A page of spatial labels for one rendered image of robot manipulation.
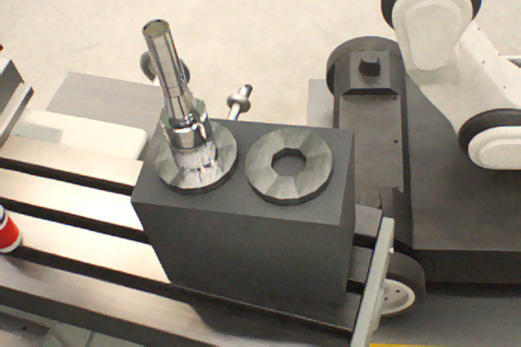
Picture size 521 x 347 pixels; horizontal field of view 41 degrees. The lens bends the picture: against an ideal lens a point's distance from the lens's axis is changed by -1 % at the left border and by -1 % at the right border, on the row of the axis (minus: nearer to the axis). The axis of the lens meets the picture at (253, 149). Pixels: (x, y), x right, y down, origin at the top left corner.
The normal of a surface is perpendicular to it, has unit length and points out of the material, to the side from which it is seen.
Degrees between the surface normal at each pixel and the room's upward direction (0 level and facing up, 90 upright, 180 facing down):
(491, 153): 90
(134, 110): 0
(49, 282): 0
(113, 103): 0
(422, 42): 90
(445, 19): 90
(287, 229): 90
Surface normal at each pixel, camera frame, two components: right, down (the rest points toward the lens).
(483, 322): -0.12, -0.59
